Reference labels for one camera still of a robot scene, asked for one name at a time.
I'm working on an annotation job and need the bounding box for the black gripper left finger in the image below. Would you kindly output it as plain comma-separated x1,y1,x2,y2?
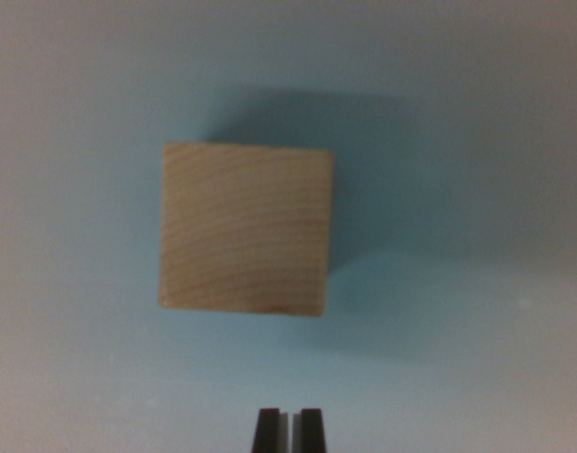
252,408,290,453

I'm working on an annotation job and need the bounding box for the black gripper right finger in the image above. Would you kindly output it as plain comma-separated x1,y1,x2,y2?
291,408,329,453

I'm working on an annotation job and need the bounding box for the light wooden cube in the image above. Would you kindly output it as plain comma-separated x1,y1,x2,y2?
157,141,335,318

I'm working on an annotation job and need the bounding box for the light blue plastic bin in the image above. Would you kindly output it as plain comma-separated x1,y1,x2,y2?
0,0,577,453

